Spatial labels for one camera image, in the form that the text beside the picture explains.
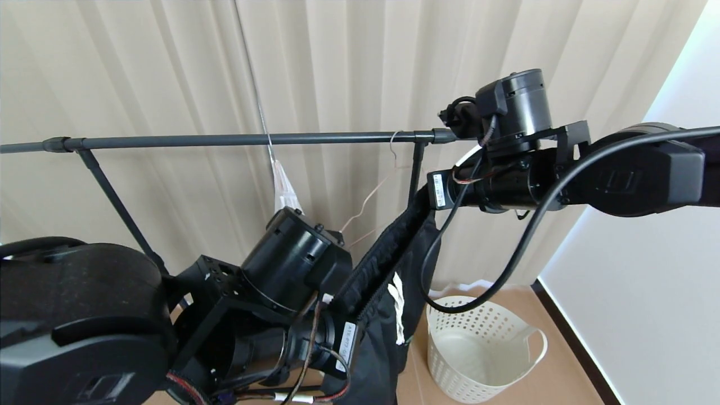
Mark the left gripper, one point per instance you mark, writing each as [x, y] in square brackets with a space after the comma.
[304, 346]

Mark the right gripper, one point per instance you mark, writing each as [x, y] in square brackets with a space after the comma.
[506, 185]

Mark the black garment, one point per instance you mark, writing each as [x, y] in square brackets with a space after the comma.
[382, 365]

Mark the white printed t-shirt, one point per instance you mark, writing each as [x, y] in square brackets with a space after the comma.
[287, 191]

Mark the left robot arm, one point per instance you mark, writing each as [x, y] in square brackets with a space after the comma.
[84, 315]

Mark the white laundry basket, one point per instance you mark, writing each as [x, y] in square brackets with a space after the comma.
[484, 371]

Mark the black clothes rack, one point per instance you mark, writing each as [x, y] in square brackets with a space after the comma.
[169, 140]

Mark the beige curtain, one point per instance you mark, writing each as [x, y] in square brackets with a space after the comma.
[140, 67]

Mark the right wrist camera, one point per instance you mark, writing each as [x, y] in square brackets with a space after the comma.
[489, 98]

